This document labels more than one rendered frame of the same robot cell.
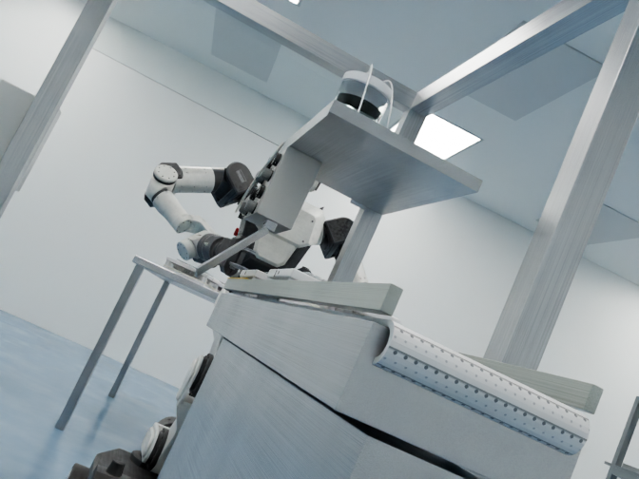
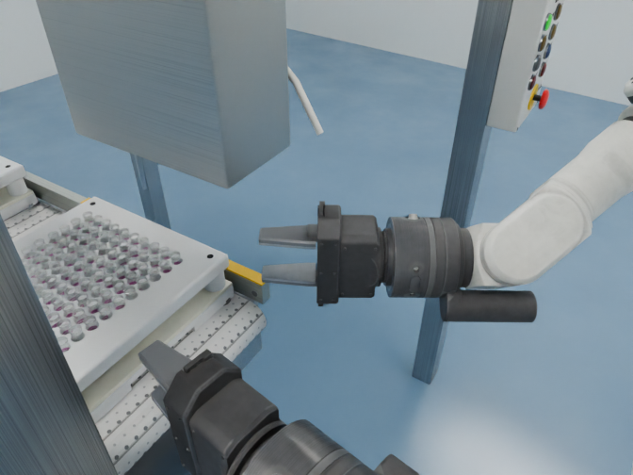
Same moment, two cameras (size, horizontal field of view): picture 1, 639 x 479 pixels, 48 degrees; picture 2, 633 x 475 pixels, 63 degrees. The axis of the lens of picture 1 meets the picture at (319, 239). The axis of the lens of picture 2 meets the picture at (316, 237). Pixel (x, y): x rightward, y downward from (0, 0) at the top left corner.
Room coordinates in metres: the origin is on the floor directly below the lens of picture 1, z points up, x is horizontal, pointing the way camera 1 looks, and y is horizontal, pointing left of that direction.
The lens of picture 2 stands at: (2.43, -0.11, 1.30)
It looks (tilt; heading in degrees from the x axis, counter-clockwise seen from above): 38 degrees down; 134
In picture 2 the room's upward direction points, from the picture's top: straight up
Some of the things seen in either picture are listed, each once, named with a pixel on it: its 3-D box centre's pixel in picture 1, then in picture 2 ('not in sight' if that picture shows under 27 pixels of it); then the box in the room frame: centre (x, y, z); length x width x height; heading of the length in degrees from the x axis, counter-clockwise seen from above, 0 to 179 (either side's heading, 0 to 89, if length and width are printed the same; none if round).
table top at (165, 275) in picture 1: (239, 310); not in sight; (4.17, 0.25, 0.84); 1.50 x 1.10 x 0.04; 4
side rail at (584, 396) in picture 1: (390, 344); not in sight; (1.46, -0.22, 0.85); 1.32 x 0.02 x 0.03; 12
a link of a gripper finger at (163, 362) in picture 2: not in sight; (170, 365); (2.16, 0.00, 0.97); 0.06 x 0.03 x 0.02; 4
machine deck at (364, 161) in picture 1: (361, 169); not in sight; (1.79, -0.02, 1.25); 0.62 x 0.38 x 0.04; 12
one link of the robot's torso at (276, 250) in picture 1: (274, 232); not in sight; (2.58, 0.16, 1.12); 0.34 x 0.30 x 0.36; 102
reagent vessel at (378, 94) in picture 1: (358, 107); not in sight; (1.96, 0.06, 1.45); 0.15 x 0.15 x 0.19
